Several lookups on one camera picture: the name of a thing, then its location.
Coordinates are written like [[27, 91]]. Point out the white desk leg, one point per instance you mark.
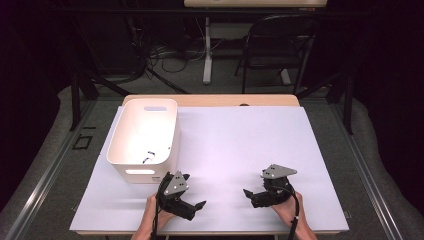
[[208, 53]]

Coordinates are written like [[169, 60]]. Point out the wooden table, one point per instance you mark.
[[216, 100]]

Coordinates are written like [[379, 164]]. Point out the white feather shuttlecock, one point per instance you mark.
[[146, 160], [151, 153]]

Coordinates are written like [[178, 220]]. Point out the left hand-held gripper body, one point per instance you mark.
[[175, 196]]

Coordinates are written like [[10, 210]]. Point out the black metal frame post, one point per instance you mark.
[[75, 100], [348, 103]]

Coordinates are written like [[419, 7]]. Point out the light wooden desk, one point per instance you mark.
[[256, 3]]

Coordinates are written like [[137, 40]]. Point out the black table grommet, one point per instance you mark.
[[244, 104]]

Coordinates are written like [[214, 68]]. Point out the black folding chair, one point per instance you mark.
[[276, 40]]

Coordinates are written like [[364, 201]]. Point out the person's left hand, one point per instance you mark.
[[156, 216]]

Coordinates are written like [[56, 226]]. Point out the white table sheet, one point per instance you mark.
[[253, 140]]

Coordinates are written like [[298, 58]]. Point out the aluminium floor rail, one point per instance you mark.
[[363, 166], [50, 170]]

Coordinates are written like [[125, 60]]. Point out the white plastic bin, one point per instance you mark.
[[140, 126]]

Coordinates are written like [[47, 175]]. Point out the black metal crossbar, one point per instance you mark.
[[200, 11]]

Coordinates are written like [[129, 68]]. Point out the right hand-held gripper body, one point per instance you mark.
[[276, 186]]

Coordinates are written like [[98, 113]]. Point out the person's right hand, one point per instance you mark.
[[288, 211]]

